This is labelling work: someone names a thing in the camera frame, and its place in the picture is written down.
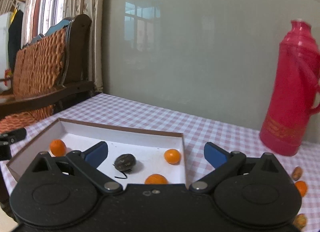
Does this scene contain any window with frame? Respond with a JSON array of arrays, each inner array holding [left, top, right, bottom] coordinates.
[[32, 0, 65, 36]]

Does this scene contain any orange woven sofa cushion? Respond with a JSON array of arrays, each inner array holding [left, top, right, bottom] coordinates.
[[1, 28, 67, 133]]

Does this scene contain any dark wooden sofa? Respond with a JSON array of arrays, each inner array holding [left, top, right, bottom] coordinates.
[[1, 14, 94, 118]]

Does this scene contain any pink checkered tablecloth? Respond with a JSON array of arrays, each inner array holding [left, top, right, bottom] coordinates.
[[11, 94, 319, 231]]

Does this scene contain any small orange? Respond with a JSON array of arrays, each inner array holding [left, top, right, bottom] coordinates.
[[164, 149, 181, 164], [144, 173, 168, 184], [50, 139, 67, 157], [295, 181, 308, 197]]

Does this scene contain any beige curtain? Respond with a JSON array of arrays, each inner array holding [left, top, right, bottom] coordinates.
[[63, 0, 104, 92]]

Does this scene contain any white shallow cardboard box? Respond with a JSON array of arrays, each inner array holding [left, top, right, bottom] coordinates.
[[7, 118, 189, 186]]

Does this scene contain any black hanging coat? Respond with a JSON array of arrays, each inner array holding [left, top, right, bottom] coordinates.
[[8, 10, 23, 73]]

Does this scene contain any red thermos flask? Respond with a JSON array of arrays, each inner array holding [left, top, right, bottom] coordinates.
[[259, 19, 319, 156]]

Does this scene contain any small orange in box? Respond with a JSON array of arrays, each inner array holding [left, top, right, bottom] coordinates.
[[144, 173, 168, 184], [50, 139, 67, 157], [164, 149, 181, 164]]

